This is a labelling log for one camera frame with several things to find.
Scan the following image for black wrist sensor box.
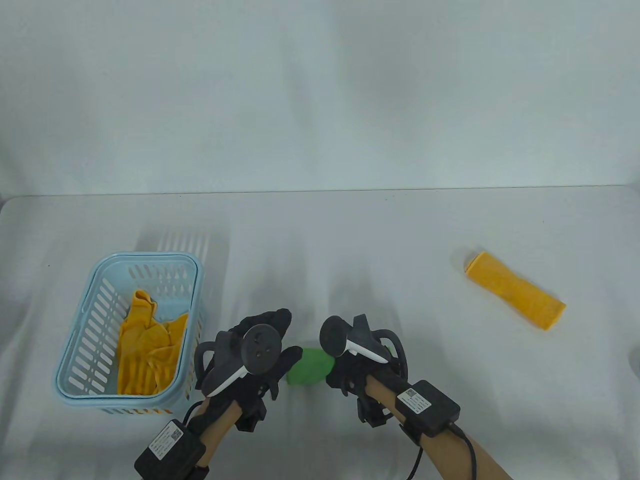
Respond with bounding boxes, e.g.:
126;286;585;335
396;381;461;437
134;420;207;480

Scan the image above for person's right hand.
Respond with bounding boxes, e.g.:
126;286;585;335
326;350;410;398

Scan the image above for person's right forearm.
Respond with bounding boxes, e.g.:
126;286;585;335
366;375;515;480

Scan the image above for light blue plastic basket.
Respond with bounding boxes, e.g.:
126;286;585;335
54;251;206;416

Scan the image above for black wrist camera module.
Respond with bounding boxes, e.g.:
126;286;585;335
356;397;391;428
236;400;267;433

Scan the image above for person's left hand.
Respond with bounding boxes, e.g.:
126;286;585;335
192;308;304;433

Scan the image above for grey white tracker controller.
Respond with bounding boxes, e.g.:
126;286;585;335
195;324;287;398
320;315;407;381

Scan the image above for green towel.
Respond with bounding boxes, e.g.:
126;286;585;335
286;346;335;386

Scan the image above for yellow square towel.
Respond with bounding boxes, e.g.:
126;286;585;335
465;251;567;332

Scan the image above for orange-yellow towel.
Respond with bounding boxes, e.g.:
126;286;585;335
116;289;190;397

